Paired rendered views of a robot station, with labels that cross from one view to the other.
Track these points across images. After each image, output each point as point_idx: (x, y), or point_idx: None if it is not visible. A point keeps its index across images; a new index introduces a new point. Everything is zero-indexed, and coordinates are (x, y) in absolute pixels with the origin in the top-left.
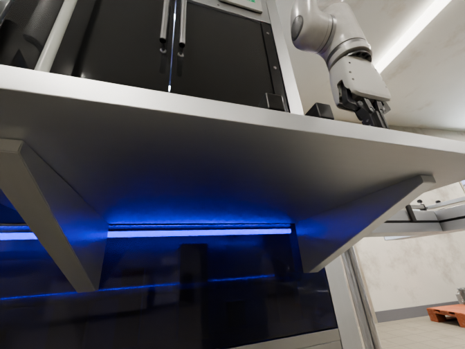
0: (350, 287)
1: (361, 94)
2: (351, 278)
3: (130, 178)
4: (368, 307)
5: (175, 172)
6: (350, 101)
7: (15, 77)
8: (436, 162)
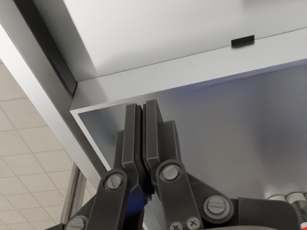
0: (84, 191)
1: (230, 227)
2: (80, 200)
3: None
4: (74, 168)
5: None
6: (277, 208)
7: None
8: None
